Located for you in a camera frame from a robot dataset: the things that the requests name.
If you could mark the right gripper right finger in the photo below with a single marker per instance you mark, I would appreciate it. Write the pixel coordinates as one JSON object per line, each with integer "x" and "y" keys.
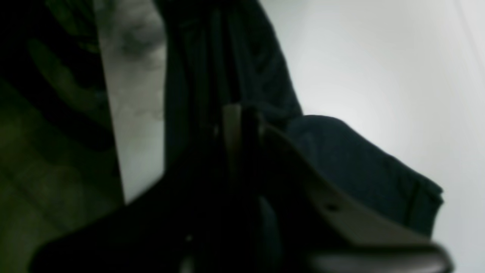
{"x": 323, "y": 230}

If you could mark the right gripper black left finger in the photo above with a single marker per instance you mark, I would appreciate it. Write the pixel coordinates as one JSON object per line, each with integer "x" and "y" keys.
{"x": 149, "y": 235}

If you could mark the black t-shirt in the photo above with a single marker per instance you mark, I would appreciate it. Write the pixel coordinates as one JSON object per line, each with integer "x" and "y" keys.
{"x": 226, "y": 51}

